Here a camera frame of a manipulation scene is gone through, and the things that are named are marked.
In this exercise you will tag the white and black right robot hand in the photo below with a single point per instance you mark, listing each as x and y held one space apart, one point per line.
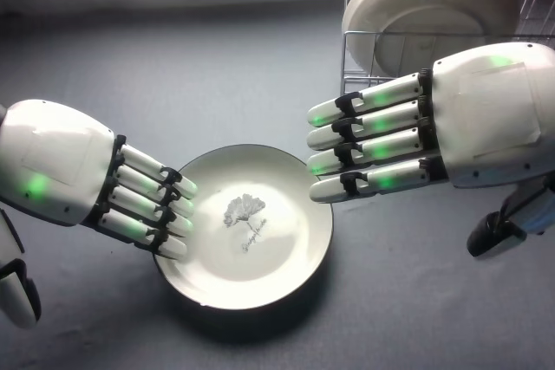
490 118

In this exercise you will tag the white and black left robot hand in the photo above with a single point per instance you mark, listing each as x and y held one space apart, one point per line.
56 162

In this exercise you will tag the grey table cloth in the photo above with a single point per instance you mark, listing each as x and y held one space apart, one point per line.
412 300

